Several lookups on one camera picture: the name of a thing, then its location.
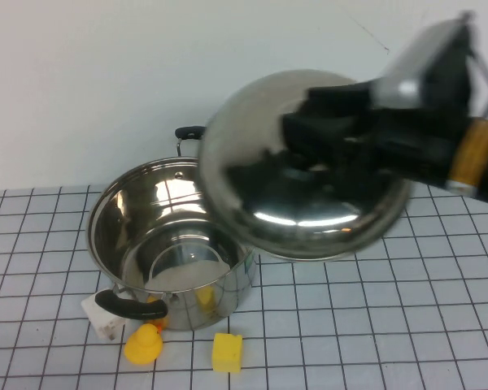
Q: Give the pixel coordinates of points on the yellow sponge block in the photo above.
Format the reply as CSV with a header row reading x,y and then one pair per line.
x,y
227,352

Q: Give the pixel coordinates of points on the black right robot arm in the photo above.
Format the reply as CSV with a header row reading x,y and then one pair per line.
x,y
477,158

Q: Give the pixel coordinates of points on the grey black-grid table mat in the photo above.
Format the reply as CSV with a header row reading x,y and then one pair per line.
x,y
349,325

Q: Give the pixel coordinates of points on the stainless steel pot lid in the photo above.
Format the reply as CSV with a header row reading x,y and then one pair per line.
x,y
248,134

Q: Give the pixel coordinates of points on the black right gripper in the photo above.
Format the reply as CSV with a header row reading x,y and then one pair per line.
x,y
410,142

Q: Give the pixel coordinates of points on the white USB charger plug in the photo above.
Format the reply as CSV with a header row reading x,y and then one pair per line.
x,y
102,321

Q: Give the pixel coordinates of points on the yellow rubber duck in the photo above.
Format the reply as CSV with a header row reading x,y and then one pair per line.
x,y
143,345

